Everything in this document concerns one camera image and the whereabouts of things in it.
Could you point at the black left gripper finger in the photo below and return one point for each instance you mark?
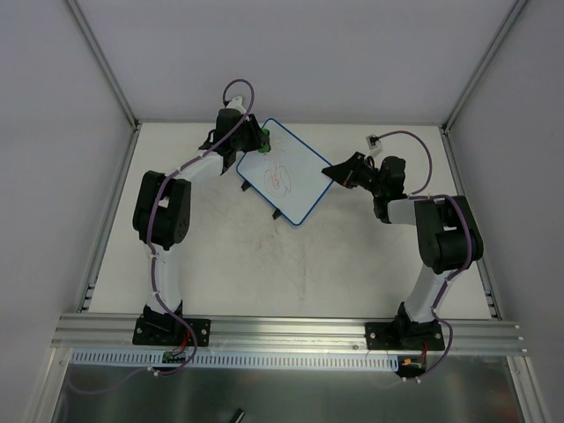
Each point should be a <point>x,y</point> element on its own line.
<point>228,160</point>
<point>254,133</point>

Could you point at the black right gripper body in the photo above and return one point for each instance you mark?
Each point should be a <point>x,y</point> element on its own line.
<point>357,170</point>

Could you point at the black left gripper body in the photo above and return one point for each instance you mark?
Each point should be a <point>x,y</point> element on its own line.
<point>252,136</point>

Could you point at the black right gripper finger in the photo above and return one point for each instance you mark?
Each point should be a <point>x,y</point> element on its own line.
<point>351,181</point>
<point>350,166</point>

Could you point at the green bone shaped eraser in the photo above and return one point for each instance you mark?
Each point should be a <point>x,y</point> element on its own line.
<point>265,141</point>

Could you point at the blue framed whiteboard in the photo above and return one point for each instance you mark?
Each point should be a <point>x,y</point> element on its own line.
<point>289,176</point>

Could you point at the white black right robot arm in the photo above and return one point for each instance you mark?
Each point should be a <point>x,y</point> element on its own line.
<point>447,236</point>

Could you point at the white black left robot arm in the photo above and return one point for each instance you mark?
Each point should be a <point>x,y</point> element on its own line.
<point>162,212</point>

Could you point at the black whiteboard foot near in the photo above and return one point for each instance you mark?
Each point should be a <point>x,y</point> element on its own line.
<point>277,214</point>

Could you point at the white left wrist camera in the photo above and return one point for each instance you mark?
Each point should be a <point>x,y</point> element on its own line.
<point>236,103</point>

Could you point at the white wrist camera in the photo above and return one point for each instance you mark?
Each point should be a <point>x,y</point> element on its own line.
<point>374,145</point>
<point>236,103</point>

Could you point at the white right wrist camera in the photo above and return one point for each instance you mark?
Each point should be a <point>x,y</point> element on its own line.
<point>374,145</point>

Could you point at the aluminium right frame post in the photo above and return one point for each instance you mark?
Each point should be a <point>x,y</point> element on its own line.
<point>502,32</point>

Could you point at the aluminium frame post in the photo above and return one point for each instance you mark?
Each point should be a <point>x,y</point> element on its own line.
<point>502,32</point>
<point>86,32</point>

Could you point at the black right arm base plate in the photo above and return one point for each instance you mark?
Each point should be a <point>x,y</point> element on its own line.
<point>412,337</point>

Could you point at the aluminium left frame post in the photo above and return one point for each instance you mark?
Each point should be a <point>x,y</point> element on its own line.
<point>86,32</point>

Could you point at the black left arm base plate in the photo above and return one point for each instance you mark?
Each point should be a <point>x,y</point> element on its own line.
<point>164,330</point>

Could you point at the white slotted cable duct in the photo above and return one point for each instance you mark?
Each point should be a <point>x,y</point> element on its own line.
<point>237,360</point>

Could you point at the aluminium front rail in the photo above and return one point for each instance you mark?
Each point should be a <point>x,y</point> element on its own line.
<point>290,335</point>

